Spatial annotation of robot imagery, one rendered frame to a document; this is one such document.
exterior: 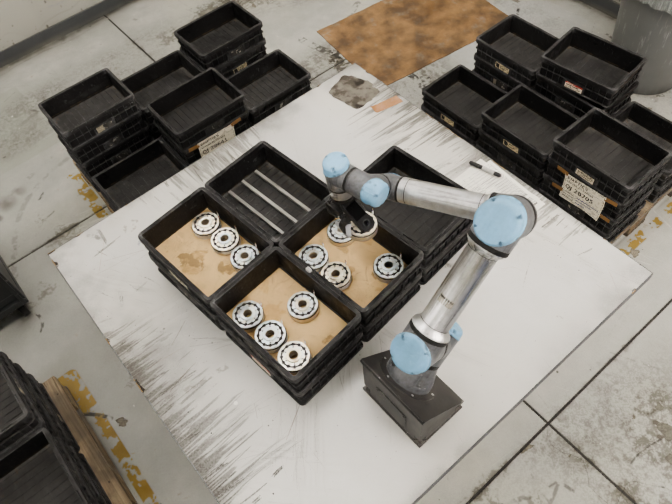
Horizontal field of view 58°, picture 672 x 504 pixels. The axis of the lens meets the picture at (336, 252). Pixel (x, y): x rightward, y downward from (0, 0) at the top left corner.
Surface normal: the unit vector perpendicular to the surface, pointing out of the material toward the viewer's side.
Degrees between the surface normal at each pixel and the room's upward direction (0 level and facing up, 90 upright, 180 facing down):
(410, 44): 0
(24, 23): 90
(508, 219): 40
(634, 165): 0
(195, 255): 0
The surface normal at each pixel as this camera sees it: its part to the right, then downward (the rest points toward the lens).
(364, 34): -0.07, -0.55
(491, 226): -0.44, 0.01
